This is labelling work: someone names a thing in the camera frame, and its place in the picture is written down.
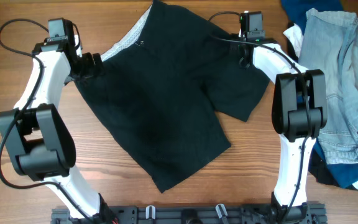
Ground white garment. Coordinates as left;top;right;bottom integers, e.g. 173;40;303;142
283;24;358;194

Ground black garment under pile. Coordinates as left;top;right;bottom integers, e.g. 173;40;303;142
284;22;358;190

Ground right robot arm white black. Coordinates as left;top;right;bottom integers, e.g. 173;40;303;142
239;39;327;222

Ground blue garment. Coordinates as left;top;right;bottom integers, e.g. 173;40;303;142
282;1;358;188

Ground black shorts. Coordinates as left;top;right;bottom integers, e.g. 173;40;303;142
76;1;270;192

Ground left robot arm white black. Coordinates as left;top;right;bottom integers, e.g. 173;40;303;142
0;40;117;223

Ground light blue denim jeans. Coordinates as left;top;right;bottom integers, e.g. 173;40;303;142
299;8;358;164

